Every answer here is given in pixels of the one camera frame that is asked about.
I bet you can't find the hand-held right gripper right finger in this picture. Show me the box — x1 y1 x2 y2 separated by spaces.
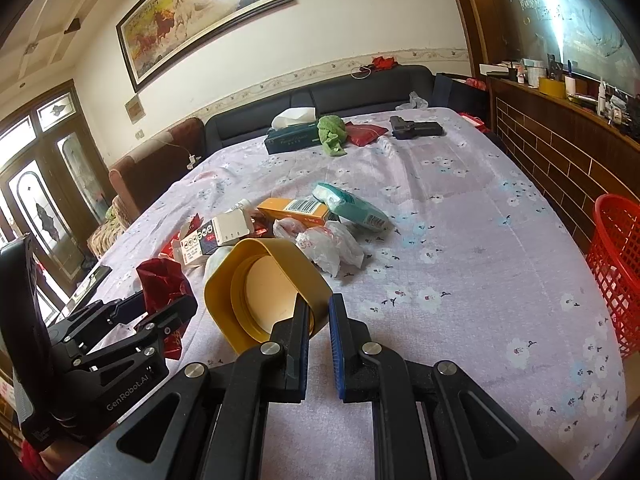
327 294 576 480

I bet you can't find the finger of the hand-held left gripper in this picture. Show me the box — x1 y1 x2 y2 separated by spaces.
47 291 147 348
62 294 199 376

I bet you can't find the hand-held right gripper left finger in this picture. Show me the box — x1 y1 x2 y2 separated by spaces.
59 294 313 480

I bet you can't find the red foil wrapper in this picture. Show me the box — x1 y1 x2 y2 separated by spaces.
136 259 197 361

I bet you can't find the yellow plastic lid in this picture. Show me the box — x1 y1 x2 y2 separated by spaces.
204 238 334 355

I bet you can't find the red snack packet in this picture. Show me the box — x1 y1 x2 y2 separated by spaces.
159 215 202 262

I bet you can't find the orange cardboard box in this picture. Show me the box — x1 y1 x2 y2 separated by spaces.
256 197 341 225

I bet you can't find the red plastic basket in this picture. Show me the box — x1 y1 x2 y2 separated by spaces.
586 193 640 358

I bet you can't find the black tablet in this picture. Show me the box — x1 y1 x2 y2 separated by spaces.
70 265 113 306

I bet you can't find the crumpled clear plastic bag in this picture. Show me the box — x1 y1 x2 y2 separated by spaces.
272 217 366 278

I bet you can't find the white carton with red label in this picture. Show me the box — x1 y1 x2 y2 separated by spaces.
178 210 251 267

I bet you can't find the brown armchair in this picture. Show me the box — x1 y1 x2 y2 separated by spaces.
87 117 206 261

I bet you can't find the teal tissue packet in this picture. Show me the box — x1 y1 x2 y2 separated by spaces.
312 182 390 232

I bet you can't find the glass panel door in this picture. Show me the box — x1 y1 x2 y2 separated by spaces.
0 80 116 321

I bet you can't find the green tissue box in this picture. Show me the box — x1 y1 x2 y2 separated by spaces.
265 108 321 156

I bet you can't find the green cloth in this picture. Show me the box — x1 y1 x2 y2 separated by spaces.
318 116 348 157

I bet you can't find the red pouch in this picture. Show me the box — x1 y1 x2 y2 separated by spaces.
345 122 389 147

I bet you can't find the black toy gun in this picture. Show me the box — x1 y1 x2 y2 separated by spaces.
390 115 445 140

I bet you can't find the white plastic bag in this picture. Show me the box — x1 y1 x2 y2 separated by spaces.
396 91 430 111

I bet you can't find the black leather sofa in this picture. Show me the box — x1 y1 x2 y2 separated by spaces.
204 64 435 153

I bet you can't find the dark shopping bag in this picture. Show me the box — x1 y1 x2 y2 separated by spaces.
432 73 493 133

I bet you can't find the wooden brick-pattern cabinet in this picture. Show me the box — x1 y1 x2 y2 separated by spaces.
487 75 640 261

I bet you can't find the framed horse painting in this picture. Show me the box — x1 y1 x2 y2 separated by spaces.
116 0 293 93

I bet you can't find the row of cabinet clutter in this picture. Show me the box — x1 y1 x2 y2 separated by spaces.
479 57 640 138

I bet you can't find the large wall mirror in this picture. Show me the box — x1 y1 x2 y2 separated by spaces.
492 0 636 96

